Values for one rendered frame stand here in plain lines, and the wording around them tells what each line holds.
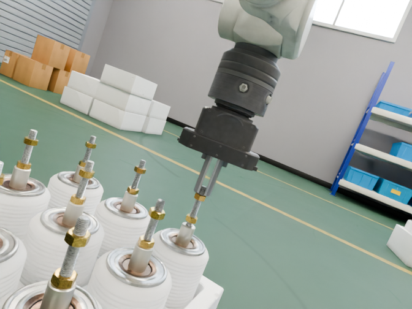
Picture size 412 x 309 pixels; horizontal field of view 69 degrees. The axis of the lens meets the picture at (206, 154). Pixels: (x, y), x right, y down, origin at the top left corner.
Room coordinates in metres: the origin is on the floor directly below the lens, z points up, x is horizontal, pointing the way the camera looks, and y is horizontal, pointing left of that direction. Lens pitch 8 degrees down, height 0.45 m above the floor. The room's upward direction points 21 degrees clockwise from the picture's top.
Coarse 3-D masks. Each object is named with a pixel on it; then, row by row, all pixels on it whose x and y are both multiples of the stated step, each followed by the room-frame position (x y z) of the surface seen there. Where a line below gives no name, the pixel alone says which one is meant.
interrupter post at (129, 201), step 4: (124, 196) 0.48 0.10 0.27; (128, 196) 0.48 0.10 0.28; (132, 196) 0.48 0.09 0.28; (136, 196) 0.49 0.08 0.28; (124, 200) 0.48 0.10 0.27; (128, 200) 0.48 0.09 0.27; (132, 200) 0.48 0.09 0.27; (124, 204) 0.48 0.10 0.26; (128, 204) 0.48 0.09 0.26; (132, 204) 0.48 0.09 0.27; (124, 208) 0.48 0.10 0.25; (128, 208) 0.48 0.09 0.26; (132, 208) 0.49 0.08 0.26
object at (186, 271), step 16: (160, 240) 0.42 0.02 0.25; (160, 256) 0.40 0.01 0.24; (176, 256) 0.40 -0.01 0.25; (192, 256) 0.41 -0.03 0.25; (208, 256) 0.45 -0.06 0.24; (176, 272) 0.40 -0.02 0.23; (192, 272) 0.41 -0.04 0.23; (176, 288) 0.40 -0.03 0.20; (192, 288) 0.42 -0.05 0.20; (176, 304) 0.40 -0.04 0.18
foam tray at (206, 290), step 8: (200, 280) 0.48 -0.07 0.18; (208, 280) 0.49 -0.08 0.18; (200, 288) 0.48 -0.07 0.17; (208, 288) 0.47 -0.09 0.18; (216, 288) 0.48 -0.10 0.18; (200, 296) 0.44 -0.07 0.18; (208, 296) 0.45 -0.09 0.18; (216, 296) 0.46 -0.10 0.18; (192, 304) 0.41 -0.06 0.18; (200, 304) 0.42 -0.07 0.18; (208, 304) 0.43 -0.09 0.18; (216, 304) 0.47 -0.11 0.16
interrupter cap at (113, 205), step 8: (112, 200) 0.50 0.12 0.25; (120, 200) 0.51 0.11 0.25; (112, 208) 0.46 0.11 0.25; (120, 208) 0.48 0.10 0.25; (136, 208) 0.50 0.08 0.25; (144, 208) 0.51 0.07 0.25; (120, 216) 0.45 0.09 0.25; (128, 216) 0.46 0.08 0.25; (136, 216) 0.47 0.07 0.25; (144, 216) 0.48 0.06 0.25
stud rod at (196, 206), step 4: (200, 188) 0.44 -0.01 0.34; (204, 188) 0.44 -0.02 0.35; (200, 192) 0.44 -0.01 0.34; (204, 192) 0.44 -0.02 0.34; (196, 200) 0.44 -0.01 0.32; (196, 204) 0.44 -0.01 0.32; (192, 208) 0.44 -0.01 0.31; (196, 208) 0.44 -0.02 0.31; (192, 212) 0.44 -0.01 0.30; (196, 212) 0.44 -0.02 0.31; (192, 216) 0.44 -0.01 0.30; (188, 224) 0.44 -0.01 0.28; (192, 224) 0.44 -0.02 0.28
